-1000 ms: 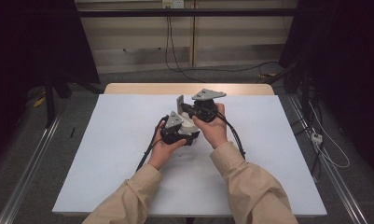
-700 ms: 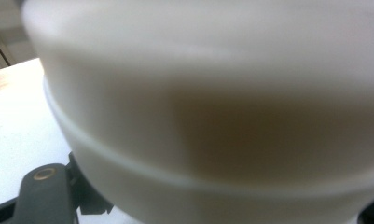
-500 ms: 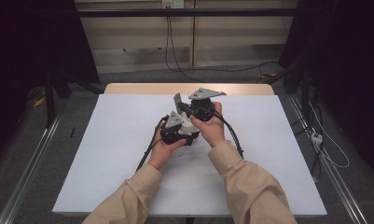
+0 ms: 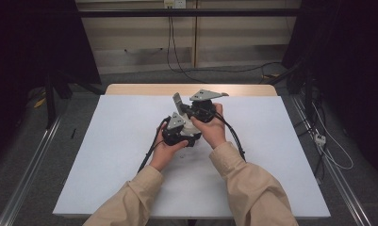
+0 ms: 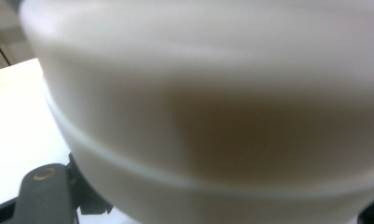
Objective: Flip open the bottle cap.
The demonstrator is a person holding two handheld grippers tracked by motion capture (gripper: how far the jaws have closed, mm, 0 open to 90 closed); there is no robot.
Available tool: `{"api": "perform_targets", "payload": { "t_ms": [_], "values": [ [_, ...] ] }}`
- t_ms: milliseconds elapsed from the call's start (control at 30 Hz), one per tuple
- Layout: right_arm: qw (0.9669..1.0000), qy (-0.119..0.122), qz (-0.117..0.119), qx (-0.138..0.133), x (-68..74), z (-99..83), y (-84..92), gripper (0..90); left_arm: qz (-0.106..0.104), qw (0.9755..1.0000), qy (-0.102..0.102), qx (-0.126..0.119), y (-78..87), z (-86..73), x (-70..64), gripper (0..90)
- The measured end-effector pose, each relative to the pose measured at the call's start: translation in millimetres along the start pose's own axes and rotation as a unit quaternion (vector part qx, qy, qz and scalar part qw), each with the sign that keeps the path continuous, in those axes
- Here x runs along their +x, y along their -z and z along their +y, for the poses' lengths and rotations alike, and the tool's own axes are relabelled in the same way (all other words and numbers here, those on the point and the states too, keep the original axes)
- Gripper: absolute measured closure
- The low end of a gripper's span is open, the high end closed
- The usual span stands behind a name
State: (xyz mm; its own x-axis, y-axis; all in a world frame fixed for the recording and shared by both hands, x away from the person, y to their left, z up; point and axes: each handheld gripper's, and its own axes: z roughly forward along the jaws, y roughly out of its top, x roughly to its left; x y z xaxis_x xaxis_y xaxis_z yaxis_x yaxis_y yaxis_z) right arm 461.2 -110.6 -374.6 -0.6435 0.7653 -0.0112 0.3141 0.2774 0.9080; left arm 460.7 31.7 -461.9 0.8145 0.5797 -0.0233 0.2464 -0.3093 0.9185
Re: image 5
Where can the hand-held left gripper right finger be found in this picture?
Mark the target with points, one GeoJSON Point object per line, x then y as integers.
{"type": "Point", "coordinates": [373, 211]}

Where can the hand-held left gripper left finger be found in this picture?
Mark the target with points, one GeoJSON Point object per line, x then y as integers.
{"type": "Point", "coordinates": [44, 196]}

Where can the white board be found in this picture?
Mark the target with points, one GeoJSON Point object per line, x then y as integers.
{"type": "Point", "coordinates": [16, 133]}

